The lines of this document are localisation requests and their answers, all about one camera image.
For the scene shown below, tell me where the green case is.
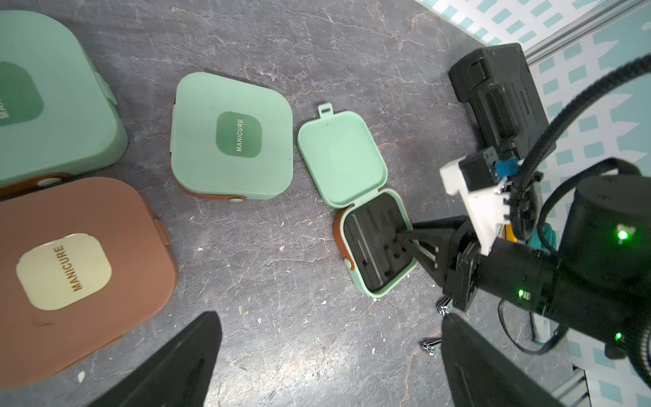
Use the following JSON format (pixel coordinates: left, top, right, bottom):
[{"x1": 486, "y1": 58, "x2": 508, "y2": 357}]
[
  {"x1": 297, "y1": 103, "x2": 416, "y2": 298},
  {"x1": 170, "y1": 72, "x2": 293, "y2": 200},
  {"x1": 1, "y1": 10, "x2": 128, "y2": 188}
]

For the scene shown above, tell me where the brown case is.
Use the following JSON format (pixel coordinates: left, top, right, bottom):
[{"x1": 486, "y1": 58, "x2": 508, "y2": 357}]
[{"x1": 1, "y1": 177, "x2": 177, "y2": 388}]

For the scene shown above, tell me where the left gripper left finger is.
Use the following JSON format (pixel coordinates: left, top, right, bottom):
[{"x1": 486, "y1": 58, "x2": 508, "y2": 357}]
[{"x1": 91, "y1": 311, "x2": 222, "y2": 406}]

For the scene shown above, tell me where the small loose clipper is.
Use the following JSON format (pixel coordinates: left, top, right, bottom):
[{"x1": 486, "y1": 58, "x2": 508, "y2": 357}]
[{"x1": 420, "y1": 337, "x2": 442, "y2": 356}]

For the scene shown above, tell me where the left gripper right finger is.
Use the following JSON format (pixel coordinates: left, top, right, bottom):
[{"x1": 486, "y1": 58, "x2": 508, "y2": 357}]
[{"x1": 441, "y1": 314, "x2": 561, "y2": 406}]

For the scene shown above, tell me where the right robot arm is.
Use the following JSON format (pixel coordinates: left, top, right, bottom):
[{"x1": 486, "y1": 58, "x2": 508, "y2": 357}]
[{"x1": 397, "y1": 55, "x2": 650, "y2": 382}]

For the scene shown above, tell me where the black plastic tool case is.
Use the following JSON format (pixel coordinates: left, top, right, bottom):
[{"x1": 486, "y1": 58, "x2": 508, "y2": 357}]
[{"x1": 449, "y1": 42, "x2": 549, "y2": 159}]

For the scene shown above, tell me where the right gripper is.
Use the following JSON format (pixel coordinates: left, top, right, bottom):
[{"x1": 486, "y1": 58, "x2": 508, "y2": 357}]
[{"x1": 397, "y1": 215, "x2": 650, "y2": 351}]

